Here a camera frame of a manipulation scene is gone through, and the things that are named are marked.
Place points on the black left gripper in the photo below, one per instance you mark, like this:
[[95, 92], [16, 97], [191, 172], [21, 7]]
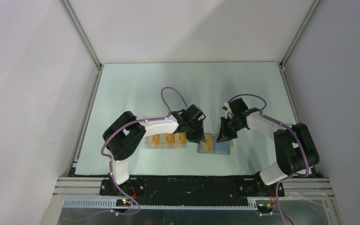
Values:
[[198, 135]]

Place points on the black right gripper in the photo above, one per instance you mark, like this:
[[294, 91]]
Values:
[[224, 135]]

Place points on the clear plastic tray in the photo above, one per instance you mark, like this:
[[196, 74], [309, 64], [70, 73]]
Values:
[[160, 144]]

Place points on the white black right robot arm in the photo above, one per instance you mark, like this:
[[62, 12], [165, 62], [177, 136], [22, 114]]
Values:
[[295, 150]]

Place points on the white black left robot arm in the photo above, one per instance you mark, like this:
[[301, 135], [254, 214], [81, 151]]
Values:
[[124, 136]]

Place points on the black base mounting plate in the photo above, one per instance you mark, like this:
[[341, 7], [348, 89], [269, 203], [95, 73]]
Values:
[[200, 191]]

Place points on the aluminium frame rail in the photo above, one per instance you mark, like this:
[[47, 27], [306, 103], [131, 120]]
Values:
[[84, 191]]

